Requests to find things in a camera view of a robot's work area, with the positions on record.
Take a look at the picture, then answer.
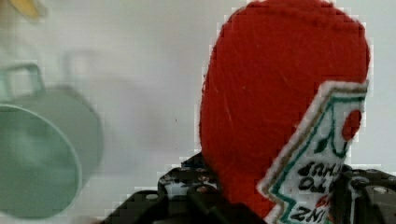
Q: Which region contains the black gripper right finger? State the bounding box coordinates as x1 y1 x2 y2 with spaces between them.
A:
330 165 396 224

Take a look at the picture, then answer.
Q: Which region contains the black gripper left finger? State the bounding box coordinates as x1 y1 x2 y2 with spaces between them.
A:
100 153 267 224

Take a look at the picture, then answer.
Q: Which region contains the red plush ketchup bottle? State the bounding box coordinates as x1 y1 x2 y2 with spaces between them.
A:
199 0 370 224

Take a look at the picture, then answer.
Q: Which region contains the light green metal mug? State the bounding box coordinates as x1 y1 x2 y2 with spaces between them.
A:
0 63 104 219

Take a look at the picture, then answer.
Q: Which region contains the yellow banana peel toy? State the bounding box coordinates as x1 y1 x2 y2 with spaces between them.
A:
8 0 46 20

